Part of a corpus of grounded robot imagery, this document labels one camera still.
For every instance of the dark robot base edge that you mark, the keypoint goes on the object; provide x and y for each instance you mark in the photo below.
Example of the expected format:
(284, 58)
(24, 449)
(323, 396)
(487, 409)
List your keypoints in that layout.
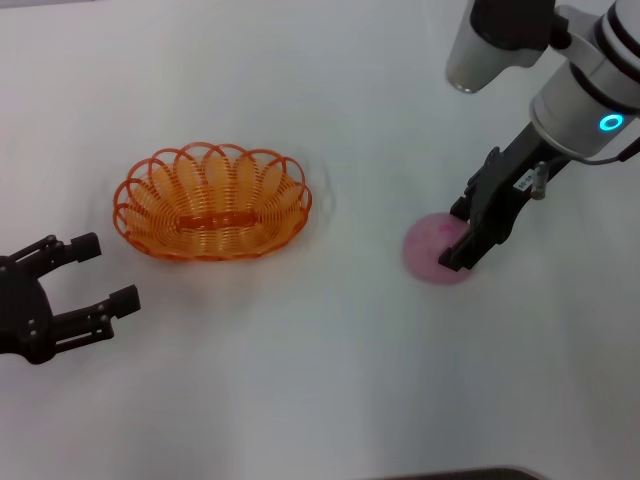
(465, 475)

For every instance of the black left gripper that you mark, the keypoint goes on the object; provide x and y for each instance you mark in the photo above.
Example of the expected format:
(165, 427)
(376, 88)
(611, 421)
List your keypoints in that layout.
(25, 315)

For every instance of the pink peach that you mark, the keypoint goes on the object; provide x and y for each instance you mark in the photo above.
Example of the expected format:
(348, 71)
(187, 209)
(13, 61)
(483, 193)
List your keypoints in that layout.
(425, 250)

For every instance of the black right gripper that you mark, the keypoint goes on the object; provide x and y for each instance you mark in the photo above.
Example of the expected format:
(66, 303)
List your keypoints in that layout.
(500, 200)

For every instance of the silver connector plug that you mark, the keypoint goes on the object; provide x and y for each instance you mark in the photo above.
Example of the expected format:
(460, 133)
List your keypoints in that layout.
(541, 180)

